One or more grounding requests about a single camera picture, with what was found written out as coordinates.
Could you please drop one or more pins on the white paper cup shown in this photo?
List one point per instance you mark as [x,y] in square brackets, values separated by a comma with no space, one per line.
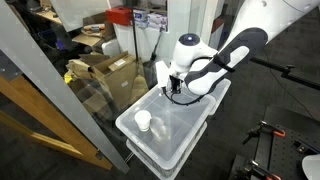
[142,120]

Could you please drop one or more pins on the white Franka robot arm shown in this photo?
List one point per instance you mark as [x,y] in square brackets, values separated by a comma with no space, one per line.
[193,53]

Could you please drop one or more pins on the orange tools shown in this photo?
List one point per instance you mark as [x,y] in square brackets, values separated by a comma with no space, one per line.
[95,28]

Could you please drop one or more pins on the large open cardboard box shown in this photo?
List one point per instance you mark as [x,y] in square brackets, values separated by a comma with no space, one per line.
[116,80]

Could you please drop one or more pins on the grey metal frame post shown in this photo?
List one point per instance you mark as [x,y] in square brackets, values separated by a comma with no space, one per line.
[50,73]

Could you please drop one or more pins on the crumpled cardboard sheets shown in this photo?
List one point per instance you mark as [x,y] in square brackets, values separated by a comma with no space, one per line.
[93,100]

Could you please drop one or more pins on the white plastic bin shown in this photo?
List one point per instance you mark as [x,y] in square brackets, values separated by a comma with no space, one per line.
[111,48]

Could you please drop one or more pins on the flat cardboard sheet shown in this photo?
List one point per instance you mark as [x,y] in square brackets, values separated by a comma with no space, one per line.
[86,40]

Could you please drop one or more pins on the black boom stand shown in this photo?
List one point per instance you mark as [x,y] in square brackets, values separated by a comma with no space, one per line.
[293,75]

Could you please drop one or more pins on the black perforated work table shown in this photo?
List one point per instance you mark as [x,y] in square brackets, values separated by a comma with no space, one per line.
[286,156]

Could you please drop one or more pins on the narrow blue white box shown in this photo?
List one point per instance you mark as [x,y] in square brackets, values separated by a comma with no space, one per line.
[140,18]

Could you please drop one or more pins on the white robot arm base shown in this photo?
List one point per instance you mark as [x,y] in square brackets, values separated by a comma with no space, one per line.
[313,166]

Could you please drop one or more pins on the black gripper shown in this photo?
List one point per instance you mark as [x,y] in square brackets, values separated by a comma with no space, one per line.
[175,81]

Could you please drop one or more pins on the yellow item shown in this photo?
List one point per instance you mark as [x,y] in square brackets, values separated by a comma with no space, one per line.
[68,78]

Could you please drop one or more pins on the clear plastic storage box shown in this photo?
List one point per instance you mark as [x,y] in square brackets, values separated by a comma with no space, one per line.
[173,133]

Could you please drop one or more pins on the wide blue white box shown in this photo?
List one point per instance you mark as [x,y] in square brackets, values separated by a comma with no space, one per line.
[158,21]

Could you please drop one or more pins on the red box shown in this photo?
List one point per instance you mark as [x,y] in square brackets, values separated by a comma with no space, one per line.
[118,16]

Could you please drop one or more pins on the wooden wall frame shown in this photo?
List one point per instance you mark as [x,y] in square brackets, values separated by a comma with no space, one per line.
[33,110]

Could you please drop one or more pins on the flattened cardboard pile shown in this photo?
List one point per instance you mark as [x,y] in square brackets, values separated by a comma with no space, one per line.
[78,66]

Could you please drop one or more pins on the white board panel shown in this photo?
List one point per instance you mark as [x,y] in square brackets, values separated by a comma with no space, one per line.
[80,13]

